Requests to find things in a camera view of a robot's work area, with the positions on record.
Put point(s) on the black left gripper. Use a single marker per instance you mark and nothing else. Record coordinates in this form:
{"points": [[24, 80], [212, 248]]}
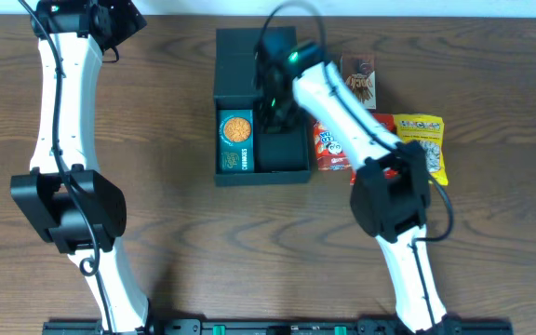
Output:
{"points": [[126, 23]]}

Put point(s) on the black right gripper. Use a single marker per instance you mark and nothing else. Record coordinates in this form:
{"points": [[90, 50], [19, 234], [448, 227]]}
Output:
{"points": [[274, 119]]}

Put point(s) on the teal cookie box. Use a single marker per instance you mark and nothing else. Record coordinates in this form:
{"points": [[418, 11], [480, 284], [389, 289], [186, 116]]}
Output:
{"points": [[236, 141]]}

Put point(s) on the dark green gift box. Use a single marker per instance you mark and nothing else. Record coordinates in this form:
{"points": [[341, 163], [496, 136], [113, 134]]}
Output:
{"points": [[279, 158]]}

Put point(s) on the Hello Panda snack bag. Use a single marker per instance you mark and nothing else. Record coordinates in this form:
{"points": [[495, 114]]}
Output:
{"points": [[328, 152]]}

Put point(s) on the brown Pocky box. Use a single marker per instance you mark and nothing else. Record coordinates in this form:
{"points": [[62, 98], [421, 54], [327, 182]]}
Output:
{"points": [[358, 73]]}

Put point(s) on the red Hacks candy bag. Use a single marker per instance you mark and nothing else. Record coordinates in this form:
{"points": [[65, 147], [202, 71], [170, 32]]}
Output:
{"points": [[387, 120]]}

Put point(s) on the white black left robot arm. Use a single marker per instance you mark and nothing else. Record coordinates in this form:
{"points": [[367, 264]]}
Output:
{"points": [[64, 196]]}

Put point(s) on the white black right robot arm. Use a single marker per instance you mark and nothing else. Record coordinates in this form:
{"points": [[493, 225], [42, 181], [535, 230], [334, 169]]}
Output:
{"points": [[391, 193]]}

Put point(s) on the yellow Hacks candy bag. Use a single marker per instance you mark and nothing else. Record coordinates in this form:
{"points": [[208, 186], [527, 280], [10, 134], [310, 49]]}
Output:
{"points": [[428, 131]]}

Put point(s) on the black mounting rail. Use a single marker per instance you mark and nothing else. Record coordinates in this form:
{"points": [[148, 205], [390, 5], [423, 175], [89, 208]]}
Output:
{"points": [[366, 326]]}

